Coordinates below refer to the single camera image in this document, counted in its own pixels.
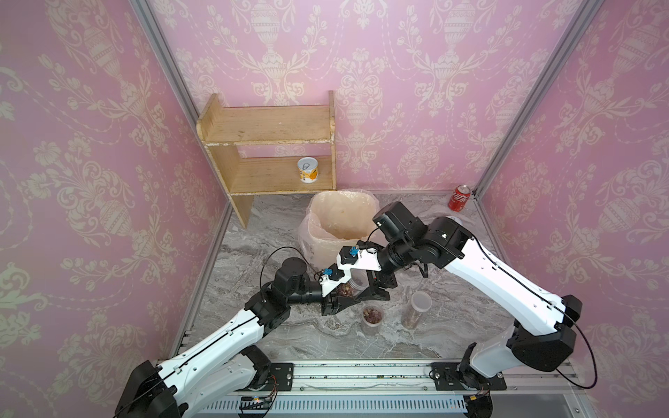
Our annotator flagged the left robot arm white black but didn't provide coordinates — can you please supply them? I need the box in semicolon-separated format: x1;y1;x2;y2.
115;251;381;417

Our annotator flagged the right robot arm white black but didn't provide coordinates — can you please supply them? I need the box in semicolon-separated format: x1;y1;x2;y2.
373;202;582;386

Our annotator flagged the clear plastic bin liner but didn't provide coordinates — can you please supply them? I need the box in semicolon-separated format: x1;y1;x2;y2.
297;188;385;270

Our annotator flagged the red cola can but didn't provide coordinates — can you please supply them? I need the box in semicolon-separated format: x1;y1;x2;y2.
448;185;471;212

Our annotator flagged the yellow white can on shelf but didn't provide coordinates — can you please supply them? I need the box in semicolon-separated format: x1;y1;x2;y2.
297;157;319;184

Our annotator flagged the wooden two-tier shelf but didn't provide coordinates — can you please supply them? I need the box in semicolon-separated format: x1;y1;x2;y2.
196;91;338;228

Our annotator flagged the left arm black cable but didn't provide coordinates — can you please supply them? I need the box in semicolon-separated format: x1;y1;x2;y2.
258;246;320;294

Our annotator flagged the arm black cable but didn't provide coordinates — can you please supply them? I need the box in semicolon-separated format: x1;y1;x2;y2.
258;246;320;294
467;237;599;391

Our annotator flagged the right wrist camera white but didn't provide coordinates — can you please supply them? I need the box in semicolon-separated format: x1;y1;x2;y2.
336;246;382;272

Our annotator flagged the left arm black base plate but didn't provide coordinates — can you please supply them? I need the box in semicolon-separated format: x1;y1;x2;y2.
246;362;294;392

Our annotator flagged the aluminium mounting rail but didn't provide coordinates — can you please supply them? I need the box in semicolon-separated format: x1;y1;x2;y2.
198;360;596;417

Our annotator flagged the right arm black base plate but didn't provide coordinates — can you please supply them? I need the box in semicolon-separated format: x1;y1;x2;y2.
429;362;507;392

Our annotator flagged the small circuit board with wires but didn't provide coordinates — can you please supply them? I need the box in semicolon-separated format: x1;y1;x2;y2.
239;395;276;418

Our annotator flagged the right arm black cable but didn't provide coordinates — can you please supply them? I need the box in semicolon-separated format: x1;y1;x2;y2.
467;237;599;391

